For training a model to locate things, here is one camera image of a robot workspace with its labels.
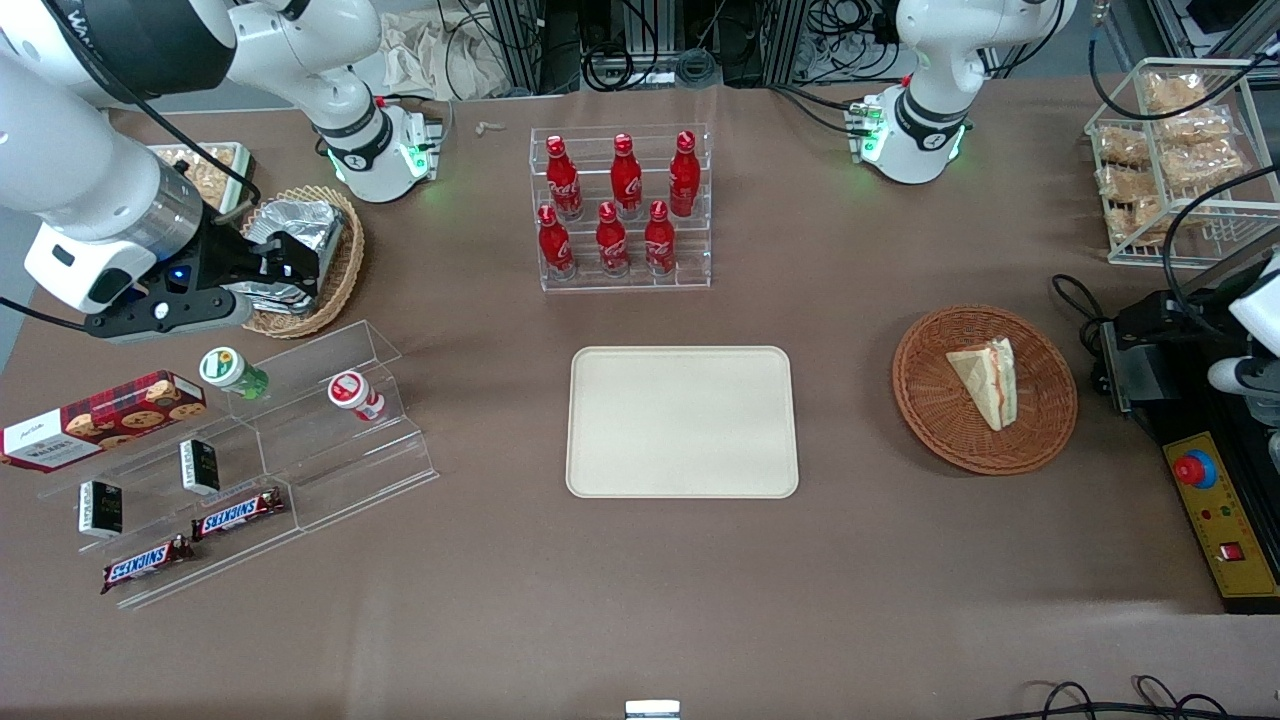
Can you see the red capped small bottle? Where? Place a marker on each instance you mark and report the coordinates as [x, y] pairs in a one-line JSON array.
[[353, 393]]

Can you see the crumpled beige paper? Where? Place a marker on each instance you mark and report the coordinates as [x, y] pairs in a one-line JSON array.
[[430, 55]]

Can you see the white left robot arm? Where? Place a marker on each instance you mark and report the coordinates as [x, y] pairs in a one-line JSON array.
[[930, 60]]

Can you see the small beige scrap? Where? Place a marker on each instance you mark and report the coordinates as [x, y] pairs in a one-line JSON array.
[[490, 128]]

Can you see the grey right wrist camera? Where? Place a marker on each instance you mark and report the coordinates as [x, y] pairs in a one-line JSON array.
[[150, 318]]

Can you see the beige rectangular tray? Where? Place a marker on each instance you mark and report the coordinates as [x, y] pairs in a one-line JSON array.
[[682, 422]]

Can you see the clear acrylic stepped shelf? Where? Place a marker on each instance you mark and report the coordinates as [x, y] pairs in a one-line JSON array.
[[340, 470]]

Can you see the clear bag of fried snacks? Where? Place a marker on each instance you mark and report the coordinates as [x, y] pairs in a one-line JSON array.
[[1140, 220], [1122, 147], [1197, 128], [1172, 92], [1203, 168], [1122, 185]]

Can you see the brown round wicker basket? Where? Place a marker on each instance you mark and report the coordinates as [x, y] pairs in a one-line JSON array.
[[940, 410]]

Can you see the green capped small bottle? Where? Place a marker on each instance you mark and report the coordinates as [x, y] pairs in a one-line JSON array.
[[228, 370]]

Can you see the red tartan cookie box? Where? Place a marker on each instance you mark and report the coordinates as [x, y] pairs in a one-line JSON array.
[[100, 420]]

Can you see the clear acrylic bottle rack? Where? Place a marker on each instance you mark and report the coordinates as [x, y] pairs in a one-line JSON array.
[[620, 282]]

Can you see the yellow emergency stop box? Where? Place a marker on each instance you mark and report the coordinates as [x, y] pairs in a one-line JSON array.
[[1225, 520]]

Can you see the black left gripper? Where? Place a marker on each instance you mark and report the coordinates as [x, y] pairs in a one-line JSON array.
[[1150, 318]]

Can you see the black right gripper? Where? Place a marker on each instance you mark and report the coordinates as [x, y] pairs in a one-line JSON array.
[[224, 257]]

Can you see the silver foil wrapped package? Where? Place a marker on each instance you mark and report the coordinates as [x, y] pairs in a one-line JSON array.
[[305, 220], [270, 298]]

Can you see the black machine with grey panel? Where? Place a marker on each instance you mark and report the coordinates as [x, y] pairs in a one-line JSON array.
[[1140, 385]]

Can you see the clear container of snacks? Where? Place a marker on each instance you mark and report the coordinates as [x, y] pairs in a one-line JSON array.
[[200, 165]]

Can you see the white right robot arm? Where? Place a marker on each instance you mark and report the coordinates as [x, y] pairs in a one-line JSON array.
[[90, 170]]

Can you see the red cola bottle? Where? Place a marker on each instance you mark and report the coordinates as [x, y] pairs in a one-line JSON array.
[[684, 175], [659, 240], [626, 178], [611, 243], [563, 180], [554, 245]]

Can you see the triangular sandwich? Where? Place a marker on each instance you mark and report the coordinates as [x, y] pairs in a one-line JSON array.
[[985, 385]]

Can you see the aluminium frame structure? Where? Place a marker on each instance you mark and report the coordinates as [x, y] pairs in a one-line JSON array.
[[520, 40]]

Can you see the light tan wicker basket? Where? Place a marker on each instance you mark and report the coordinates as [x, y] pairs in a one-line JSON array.
[[345, 265]]

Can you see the small black white box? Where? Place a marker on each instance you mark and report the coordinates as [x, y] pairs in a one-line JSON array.
[[200, 467], [100, 509]]

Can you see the Snickers chocolate bar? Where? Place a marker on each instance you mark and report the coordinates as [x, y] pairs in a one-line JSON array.
[[238, 514], [147, 564]]

